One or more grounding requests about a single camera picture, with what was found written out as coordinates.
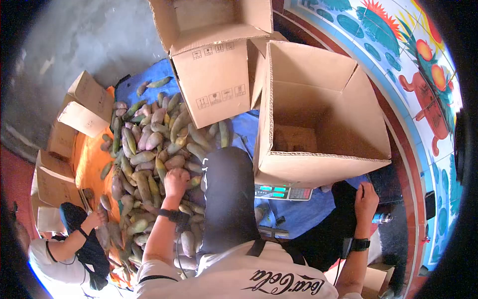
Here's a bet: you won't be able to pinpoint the person's left hand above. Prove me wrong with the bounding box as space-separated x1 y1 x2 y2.
163 167 191 211

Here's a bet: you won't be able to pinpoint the person's right hand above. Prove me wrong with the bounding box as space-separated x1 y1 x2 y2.
354 182 380 240

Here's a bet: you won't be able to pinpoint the person's right fingers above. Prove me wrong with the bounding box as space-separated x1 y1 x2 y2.
364 182 380 202

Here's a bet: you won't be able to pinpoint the person's left fingers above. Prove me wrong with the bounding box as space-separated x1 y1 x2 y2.
167 167 191 182

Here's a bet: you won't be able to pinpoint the pile of green purple mangoes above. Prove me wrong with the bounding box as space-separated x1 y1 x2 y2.
98 76 231 282

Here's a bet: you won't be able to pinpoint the black wrist band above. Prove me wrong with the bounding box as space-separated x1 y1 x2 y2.
158 208 190 225
343 237 371 259

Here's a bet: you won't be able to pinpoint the person's legs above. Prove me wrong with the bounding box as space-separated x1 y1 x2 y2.
197 147 375 273

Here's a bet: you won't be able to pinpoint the blue tarp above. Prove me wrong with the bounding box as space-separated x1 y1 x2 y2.
115 58 369 240

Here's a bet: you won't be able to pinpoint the digital weighing scale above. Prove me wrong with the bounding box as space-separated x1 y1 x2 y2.
254 184 314 202

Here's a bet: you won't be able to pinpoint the orange cloth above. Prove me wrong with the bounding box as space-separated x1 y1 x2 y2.
72 86 136 289

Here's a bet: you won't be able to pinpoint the large open cardboard box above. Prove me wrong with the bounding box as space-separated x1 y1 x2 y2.
253 40 392 188

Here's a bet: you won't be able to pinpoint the printed open cardboard box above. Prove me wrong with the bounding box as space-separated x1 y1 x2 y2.
149 0 274 130

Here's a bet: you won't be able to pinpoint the person's body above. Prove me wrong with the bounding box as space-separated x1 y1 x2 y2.
134 239 363 299

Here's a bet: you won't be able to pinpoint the stack of cardboard cartons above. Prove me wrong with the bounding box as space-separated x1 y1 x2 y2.
30 70 115 233

